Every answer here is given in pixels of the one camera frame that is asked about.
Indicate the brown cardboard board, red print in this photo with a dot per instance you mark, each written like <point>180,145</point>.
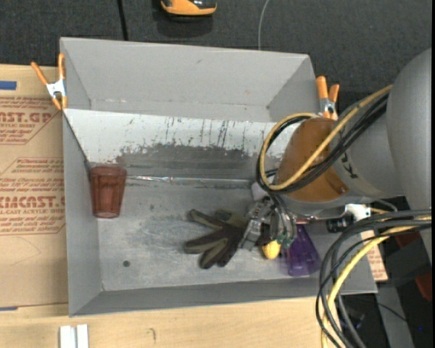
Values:
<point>25,252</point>

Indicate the yellow toy fruit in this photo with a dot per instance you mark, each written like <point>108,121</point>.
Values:
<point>271,250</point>

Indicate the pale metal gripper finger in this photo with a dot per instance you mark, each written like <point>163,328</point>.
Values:
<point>259,209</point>
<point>253,232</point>

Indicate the red-brown plastic cup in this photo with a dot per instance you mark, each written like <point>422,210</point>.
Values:
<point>107,190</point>

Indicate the dark brown and green glove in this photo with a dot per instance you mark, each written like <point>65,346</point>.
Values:
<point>221,239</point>

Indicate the black cylinder on white bracket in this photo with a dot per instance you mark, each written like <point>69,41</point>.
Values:
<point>339,224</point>

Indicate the clear purple plastic cup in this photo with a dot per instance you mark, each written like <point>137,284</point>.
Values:
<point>304,257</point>

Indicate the grey metal bin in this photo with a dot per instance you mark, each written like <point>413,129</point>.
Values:
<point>188,85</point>

